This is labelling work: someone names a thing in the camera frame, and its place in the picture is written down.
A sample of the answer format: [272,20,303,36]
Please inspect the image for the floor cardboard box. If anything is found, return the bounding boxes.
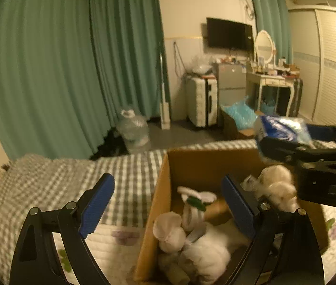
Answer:
[219,107,265,141]

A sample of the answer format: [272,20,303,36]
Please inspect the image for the white floral quilt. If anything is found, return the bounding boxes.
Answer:
[85,205,336,284]

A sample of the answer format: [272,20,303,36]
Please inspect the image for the oval vanity mirror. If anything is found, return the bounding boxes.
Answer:
[254,30,276,65]

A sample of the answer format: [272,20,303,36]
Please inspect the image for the white socks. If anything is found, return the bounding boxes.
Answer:
[152,212,186,253]

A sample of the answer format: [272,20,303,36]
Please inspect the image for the blue storage basket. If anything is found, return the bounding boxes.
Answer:
[260,99,276,115]

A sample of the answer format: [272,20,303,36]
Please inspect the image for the white dressing table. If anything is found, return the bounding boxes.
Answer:
[245,71,295,116]

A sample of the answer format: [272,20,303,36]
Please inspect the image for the blue plastic bags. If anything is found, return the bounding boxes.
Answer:
[221,96,258,131]

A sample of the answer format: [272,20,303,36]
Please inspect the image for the cream lace cloth bundle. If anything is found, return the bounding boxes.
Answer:
[241,165,299,213]

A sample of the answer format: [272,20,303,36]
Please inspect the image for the grey checked bed sheet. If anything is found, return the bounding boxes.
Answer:
[0,140,268,284]

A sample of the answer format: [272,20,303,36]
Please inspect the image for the black wall television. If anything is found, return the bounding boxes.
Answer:
[207,17,253,52]

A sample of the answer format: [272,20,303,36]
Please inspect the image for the clear plastic bag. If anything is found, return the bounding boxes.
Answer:
[188,55,212,75]

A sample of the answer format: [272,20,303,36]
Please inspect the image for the grey mini fridge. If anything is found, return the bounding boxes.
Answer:
[213,63,247,106]

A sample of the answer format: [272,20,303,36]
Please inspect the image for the large teal curtain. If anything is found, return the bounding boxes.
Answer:
[0,0,170,160]

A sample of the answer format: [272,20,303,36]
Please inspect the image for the clear water jug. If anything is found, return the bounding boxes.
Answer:
[116,109,151,154]

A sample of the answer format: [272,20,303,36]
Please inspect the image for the white suitcase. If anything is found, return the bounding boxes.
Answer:
[185,76,218,128]

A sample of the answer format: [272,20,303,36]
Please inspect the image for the open cardboard box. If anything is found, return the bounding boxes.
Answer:
[133,146,331,284]

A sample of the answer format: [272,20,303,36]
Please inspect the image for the blue small tissue pack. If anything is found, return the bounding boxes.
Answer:
[253,115,316,149]

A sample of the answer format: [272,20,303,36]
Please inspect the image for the white knotted cloth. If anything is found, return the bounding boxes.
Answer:
[157,224,249,285]

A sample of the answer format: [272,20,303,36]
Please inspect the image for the white louvered wardrobe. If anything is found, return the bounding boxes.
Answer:
[289,5,336,125]

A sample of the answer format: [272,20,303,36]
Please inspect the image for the dark striped suitcase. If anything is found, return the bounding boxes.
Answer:
[287,79,303,117]

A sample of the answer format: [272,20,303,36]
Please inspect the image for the teal window curtain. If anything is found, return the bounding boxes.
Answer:
[252,0,293,63]

